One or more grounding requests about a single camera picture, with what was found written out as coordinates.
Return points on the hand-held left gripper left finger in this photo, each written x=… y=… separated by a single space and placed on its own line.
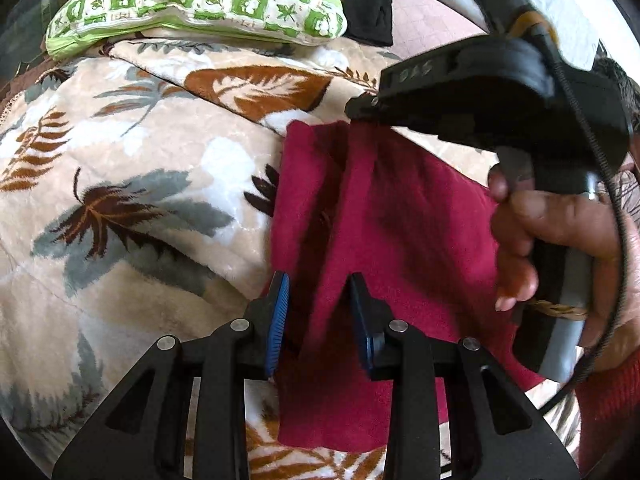
x=280 y=310

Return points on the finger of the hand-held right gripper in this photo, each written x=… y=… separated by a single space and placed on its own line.
x=360 y=107

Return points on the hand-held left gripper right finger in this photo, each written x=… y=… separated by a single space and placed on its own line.
x=362 y=320

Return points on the maroon fleece garment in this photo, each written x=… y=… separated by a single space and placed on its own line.
x=400 y=210

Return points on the person's right forearm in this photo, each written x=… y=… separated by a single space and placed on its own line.
x=610 y=400

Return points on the person's right hand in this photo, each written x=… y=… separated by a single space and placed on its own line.
x=560 y=225

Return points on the black cloth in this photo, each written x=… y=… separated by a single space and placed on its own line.
x=370 y=5

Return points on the pink quilted sheet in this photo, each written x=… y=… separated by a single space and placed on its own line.
x=425 y=15

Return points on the pale grey bedding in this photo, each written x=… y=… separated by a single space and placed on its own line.
x=575 y=15

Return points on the person's head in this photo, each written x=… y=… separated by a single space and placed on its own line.
x=625 y=85

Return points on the leaf print plush blanket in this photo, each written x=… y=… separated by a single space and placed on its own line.
x=125 y=135

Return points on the wooden glass door cabinet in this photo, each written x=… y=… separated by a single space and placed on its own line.
x=30 y=25

